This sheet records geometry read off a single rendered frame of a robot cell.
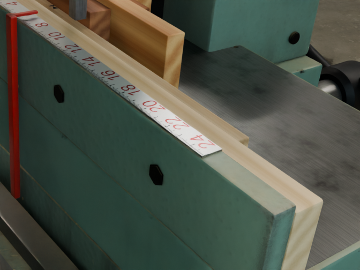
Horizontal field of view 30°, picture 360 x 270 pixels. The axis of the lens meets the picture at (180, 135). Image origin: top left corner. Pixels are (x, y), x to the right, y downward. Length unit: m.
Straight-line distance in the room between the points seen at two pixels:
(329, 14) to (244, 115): 2.99
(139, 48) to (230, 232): 0.19
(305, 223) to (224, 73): 0.24
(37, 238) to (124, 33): 0.16
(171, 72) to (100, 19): 0.07
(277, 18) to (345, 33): 2.64
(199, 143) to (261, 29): 0.28
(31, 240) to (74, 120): 0.11
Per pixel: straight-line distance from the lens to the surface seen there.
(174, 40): 0.45
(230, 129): 0.38
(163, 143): 0.34
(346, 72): 0.73
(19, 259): 0.49
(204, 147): 0.33
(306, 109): 0.50
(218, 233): 0.33
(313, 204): 0.31
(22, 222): 0.50
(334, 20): 3.39
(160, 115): 0.35
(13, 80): 0.47
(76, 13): 0.47
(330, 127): 0.48
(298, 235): 0.32
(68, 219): 0.46
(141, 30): 0.46
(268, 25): 0.60
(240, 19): 0.58
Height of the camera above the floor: 1.13
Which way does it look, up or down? 31 degrees down
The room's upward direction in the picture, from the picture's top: 7 degrees clockwise
